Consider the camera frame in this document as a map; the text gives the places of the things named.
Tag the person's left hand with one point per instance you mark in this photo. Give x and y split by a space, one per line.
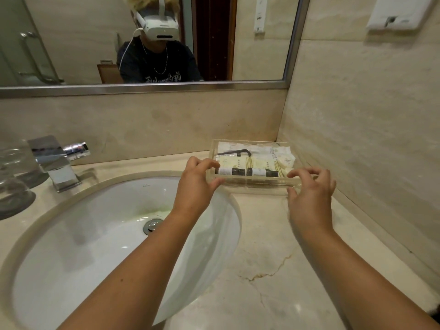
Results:
194 190

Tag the person's right hand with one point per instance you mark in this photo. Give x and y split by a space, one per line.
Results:
311 202

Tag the person's right thumb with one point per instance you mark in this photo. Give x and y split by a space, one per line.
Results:
292 195

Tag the person's left thumb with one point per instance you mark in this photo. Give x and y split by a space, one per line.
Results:
216 185

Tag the clear acrylic tray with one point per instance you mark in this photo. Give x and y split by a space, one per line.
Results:
256 183

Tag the person's left forearm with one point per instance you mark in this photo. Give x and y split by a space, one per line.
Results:
137 271

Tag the person's right forearm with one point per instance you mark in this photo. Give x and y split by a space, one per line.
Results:
350 281

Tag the small bottle with black cap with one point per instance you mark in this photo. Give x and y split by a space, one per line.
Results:
263 172
232 171

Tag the cream flat packet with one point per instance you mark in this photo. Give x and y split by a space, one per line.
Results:
233 162
260 163

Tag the round white soap packet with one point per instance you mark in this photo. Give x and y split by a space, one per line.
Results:
287 162

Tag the black comb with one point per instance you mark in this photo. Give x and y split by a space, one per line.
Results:
233 153

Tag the white box packet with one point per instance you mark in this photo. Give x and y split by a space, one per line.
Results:
280 151

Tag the white paper packet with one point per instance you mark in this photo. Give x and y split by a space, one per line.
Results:
240 146

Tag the chrome sink drain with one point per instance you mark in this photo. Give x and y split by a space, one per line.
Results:
153 226

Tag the white oval sink basin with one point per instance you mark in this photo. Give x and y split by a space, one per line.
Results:
86 243

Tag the chrome faucet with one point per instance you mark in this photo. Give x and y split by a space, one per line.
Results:
55 161

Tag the clear drinking glass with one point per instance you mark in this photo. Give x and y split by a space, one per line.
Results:
19 163
13 199

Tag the wall mirror with metal frame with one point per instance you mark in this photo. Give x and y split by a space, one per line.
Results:
79 41

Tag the white wall socket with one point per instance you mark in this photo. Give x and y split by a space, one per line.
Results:
398 11

